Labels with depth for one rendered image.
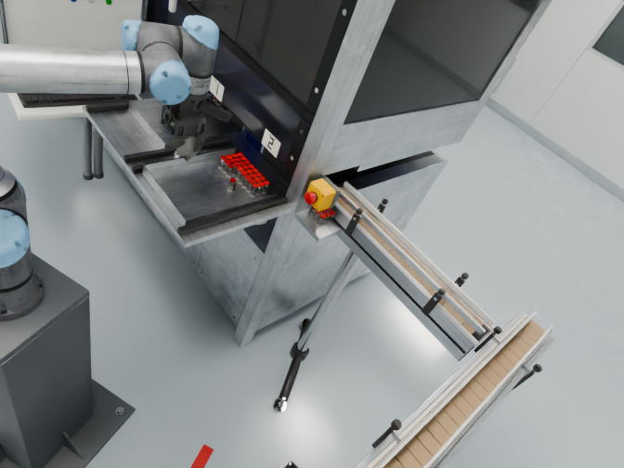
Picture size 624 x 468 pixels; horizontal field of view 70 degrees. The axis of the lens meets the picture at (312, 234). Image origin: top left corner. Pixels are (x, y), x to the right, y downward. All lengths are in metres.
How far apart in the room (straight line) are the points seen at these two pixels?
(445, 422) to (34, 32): 1.81
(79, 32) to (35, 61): 1.13
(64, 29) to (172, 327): 1.27
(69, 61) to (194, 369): 1.48
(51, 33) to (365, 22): 1.20
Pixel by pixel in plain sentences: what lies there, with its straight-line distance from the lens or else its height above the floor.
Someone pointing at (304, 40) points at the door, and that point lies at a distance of 1.37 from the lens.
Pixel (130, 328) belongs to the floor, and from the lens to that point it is 2.16.
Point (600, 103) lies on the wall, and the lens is 5.73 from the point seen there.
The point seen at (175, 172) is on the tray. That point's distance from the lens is 1.52.
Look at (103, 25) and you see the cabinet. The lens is 2.02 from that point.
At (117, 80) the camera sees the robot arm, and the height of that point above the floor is 1.39.
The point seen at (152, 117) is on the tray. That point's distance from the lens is 1.76.
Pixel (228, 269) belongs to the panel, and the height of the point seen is 0.34.
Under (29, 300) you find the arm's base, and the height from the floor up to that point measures 0.83.
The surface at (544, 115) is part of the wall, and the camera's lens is 5.89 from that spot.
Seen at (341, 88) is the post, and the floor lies 1.33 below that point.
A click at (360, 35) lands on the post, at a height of 1.48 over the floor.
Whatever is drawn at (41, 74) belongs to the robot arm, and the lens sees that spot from 0.88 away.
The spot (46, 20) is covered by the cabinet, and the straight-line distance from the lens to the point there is 1.97.
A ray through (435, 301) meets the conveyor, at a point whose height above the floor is 0.95.
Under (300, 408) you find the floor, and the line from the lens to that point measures 2.10.
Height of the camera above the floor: 1.82
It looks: 41 degrees down
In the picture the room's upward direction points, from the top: 24 degrees clockwise
